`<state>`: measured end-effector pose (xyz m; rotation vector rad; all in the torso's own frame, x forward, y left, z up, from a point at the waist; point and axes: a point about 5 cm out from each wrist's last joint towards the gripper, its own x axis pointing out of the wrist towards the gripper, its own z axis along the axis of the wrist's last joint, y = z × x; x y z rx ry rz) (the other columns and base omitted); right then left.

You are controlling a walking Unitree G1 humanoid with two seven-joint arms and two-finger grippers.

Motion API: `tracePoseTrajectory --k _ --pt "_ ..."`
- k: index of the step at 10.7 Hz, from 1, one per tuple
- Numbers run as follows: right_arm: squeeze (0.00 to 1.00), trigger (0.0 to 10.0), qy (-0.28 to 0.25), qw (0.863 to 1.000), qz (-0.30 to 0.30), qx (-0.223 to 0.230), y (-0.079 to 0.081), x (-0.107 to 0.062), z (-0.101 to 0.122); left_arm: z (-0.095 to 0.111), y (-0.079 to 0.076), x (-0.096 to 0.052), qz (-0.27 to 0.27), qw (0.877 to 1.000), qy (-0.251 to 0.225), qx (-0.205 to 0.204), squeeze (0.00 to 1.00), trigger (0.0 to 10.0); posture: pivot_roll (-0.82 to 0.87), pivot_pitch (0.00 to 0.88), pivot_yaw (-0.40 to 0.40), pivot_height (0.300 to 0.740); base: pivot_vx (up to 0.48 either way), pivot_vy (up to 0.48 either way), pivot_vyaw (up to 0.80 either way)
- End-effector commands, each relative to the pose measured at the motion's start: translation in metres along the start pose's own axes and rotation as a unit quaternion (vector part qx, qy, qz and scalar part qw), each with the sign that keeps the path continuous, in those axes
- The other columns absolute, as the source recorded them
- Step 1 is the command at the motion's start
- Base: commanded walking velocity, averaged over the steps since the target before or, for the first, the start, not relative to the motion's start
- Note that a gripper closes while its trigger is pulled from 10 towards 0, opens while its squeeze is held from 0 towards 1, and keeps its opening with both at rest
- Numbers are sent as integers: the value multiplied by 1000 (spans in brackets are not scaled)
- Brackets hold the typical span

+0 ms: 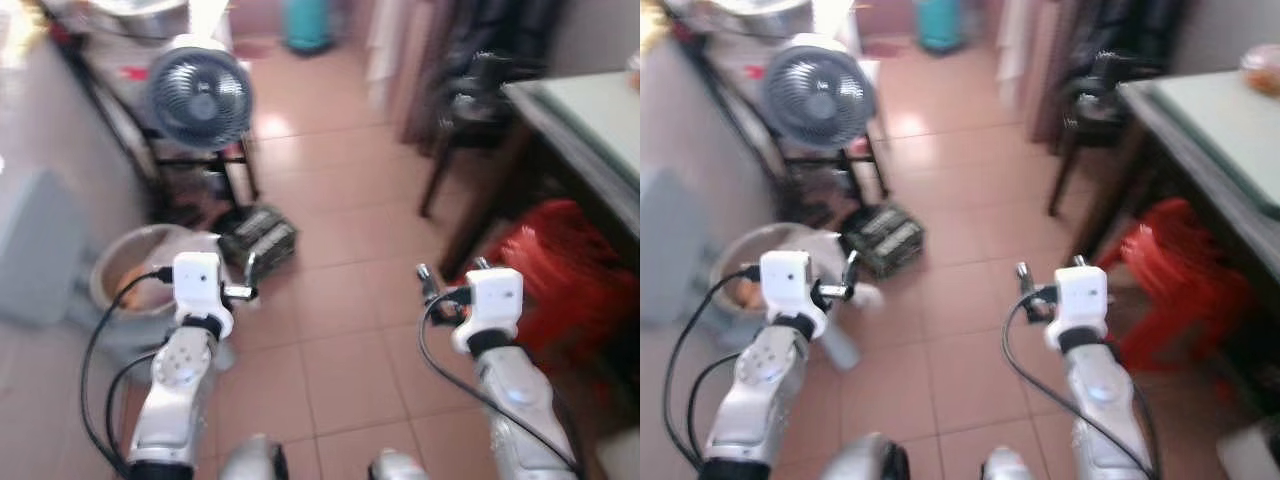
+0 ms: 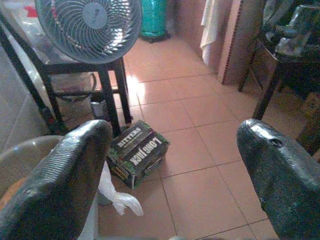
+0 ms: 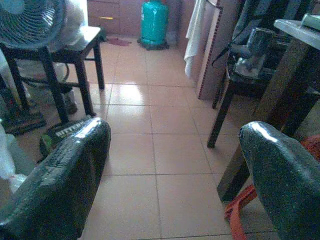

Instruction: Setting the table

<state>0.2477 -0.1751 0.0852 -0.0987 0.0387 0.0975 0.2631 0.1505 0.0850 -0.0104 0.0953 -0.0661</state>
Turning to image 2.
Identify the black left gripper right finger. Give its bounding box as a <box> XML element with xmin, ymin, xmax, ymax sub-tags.
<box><xmin>236</xmin><ymin>118</ymin><xmax>320</xmax><ymax>240</ymax></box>

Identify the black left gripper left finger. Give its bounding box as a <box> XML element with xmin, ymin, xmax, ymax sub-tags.
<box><xmin>0</xmin><ymin>119</ymin><xmax>113</xmax><ymax>240</ymax></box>

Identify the beige plastic basin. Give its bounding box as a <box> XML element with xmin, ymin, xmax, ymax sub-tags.
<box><xmin>0</xmin><ymin>134</ymin><xmax>66</xmax><ymax>201</ymax></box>

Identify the white plastic bag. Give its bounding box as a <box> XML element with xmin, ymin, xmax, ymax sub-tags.
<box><xmin>96</xmin><ymin>162</ymin><xmax>145</xmax><ymax>217</ymax></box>

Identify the small tin can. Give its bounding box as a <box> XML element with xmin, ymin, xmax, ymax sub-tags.
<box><xmin>89</xmin><ymin>99</ymin><xmax>109</xmax><ymax>119</ymax></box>

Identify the dark Long Jack carton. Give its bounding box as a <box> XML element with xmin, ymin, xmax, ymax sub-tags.
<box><xmin>106</xmin><ymin>119</ymin><xmax>171</xmax><ymax>190</ymax></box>

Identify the white plastic bucket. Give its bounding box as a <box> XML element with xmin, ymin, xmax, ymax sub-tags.
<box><xmin>49</xmin><ymin>72</ymin><xmax>99</xmax><ymax>119</ymax></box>

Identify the black metal stand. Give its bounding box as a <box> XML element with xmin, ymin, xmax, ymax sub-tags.
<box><xmin>0</xmin><ymin>14</ymin><xmax>133</xmax><ymax>136</ymax></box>

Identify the black side table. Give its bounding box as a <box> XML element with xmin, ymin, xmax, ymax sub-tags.
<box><xmin>238</xmin><ymin>24</ymin><xmax>320</xmax><ymax>121</ymax></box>

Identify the brown corrugated board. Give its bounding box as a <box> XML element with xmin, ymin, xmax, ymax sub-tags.
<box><xmin>216</xmin><ymin>0</ymin><xmax>266</xmax><ymax>86</ymax></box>

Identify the grey electric fan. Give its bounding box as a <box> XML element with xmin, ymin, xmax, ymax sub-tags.
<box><xmin>34</xmin><ymin>0</ymin><xmax>143</xmax><ymax>65</ymax></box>

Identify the translucent plastic bag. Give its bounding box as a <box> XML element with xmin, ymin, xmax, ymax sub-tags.
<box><xmin>0</xmin><ymin>0</ymin><xmax>76</xmax><ymax>63</ymax></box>

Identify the white towel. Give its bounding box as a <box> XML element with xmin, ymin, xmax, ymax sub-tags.
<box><xmin>199</xmin><ymin>0</ymin><xmax>222</xmax><ymax>66</ymax></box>

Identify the teal gas cylinder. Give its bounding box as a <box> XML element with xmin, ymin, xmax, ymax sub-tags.
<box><xmin>139</xmin><ymin>0</ymin><xmax>171</xmax><ymax>44</ymax></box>

